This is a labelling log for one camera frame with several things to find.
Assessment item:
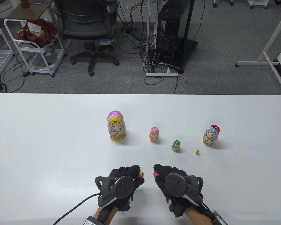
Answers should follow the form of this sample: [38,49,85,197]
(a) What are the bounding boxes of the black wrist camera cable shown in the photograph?
[52,193,101,225]

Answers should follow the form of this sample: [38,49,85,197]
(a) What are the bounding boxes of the large purple-scarf Russian doll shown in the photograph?
[107,111,126,142]

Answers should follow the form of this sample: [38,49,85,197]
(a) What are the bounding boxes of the white metal cart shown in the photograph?
[4,18,68,78]

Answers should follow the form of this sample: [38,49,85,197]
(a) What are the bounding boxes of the red-blue scarf Russian doll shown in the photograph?
[203,125,220,147]

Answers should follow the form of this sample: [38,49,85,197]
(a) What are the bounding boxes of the white whiteboard stand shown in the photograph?
[235,4,281,98]

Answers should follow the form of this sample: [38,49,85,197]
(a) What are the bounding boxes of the white pole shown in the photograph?
[143,0,153,69]

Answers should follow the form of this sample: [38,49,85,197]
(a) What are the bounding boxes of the black grey tracking controller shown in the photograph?
[95,175,135,208]
[164,173,204,207]

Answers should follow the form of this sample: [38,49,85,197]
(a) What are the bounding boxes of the black chair caster base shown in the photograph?
[212,0,234,8]

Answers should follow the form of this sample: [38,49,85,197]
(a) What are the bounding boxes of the wooden side table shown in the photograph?
[6,0,55,20]

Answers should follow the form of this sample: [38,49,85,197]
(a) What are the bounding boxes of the black cable tangle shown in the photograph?
[117,0,164,73]

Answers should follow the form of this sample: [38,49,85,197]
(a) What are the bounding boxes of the white cable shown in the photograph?
[174,74,187,95]

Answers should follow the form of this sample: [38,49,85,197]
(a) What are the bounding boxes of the thin black floor cable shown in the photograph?
[142,77,165,85]

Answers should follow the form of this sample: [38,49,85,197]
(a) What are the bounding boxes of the white power strip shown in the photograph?
[146,73,178,77]

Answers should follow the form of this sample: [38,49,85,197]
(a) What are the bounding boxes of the small pink Russian doll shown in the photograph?
[137,172,159,178]

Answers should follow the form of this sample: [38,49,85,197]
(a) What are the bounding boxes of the white crumpled paper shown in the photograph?
[27,22,43,34]

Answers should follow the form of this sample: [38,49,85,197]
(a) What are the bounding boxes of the person's left forearm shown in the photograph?
[93,206,121,225]

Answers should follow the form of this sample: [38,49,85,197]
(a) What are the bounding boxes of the black computer tower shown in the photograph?
[156,0,195,73]

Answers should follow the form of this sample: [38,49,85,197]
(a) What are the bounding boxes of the red patterned bag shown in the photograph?
[17,19,58,47]

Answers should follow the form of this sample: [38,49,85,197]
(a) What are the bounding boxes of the person's left hand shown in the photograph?
[109,165,145,211]

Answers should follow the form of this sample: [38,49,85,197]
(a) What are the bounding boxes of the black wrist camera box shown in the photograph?
[212,211,229,225]
[84,216,103,225]

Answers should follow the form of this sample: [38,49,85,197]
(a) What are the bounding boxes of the white cart casters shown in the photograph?
[247,0,270,9]

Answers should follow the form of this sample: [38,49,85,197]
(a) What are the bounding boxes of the person's right hand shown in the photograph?
[153,164,197,217]

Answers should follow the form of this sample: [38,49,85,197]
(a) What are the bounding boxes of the black office chair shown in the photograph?
[54,0,120,77]

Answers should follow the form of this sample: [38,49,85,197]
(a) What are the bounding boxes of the black floor cable loop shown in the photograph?
[2,50,31,93]

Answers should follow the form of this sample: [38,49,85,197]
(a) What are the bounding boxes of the orange Russian doll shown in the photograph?
[150,127,159,143]

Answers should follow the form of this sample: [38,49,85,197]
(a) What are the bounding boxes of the person's right forearm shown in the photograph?
[184,204,217,225]

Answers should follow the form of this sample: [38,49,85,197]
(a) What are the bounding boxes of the black stand base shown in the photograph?
[178,39,199,73]

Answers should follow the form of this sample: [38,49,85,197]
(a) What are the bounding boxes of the white wire rack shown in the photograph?
[0,11,15,76]

